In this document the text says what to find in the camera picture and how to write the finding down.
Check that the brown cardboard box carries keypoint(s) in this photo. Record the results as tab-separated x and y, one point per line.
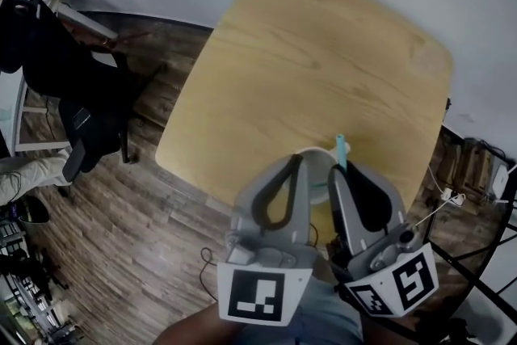
464	169

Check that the black metal frame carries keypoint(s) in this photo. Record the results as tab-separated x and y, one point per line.
490	291

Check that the cluttered metal shelf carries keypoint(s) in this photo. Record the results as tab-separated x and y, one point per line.
24	287

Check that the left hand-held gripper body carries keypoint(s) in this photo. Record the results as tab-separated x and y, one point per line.
258	287

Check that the white power strip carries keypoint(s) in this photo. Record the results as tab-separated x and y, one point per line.
452	196

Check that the dark round bin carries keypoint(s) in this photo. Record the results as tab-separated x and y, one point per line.
34	211

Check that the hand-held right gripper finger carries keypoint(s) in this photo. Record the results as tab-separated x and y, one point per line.
375	202
343	210

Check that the black office chair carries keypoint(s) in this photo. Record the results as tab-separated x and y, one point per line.
60	64

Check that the person's right forearm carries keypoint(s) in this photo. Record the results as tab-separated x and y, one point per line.
400	333

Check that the white router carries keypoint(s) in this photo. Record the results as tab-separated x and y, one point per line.
501	179

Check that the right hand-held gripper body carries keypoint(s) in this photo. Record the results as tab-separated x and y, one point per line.
404	278

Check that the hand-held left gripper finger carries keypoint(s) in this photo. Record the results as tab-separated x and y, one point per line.
302	210
248	202

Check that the white cup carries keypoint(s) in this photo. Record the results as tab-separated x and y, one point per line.
319	169

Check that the person's left forearm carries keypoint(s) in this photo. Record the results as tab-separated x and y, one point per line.
194	329

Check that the teal straw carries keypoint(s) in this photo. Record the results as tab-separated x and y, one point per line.
341	149

